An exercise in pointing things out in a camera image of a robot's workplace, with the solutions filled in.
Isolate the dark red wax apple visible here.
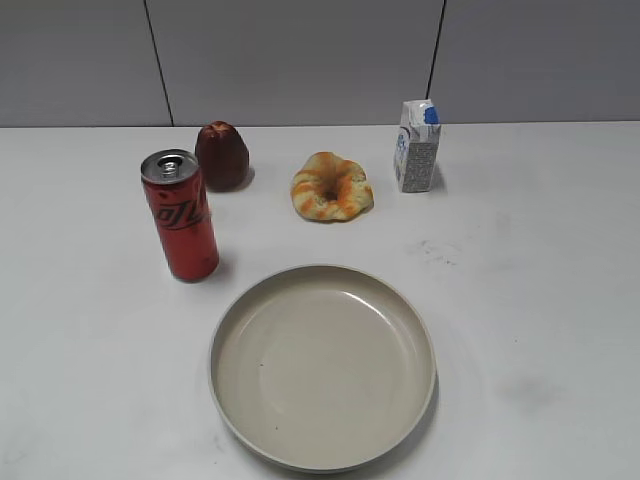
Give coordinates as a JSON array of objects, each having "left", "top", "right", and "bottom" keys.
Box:
[{"left": 195, "top": 121, "right": 249, "bottom": 192}]

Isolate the small white milk carton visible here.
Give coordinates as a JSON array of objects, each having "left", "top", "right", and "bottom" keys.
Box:
[{"left": 393, "top": 99, "right": 442, "bottom": 193}]

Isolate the red cola can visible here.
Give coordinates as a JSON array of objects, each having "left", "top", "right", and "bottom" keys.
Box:
[{"left": 140, "top": 149, "right": 219, "bottom": 282}]

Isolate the orange striped bread ring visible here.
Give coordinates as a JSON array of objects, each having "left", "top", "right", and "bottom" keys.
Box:
[{"left": 291, "top": 151, "right": 375, "bottom": 223}]

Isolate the beige round plate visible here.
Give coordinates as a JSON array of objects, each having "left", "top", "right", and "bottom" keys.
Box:
[{"left": 208, "top": 264, "right": 438, "bottom": 474}]

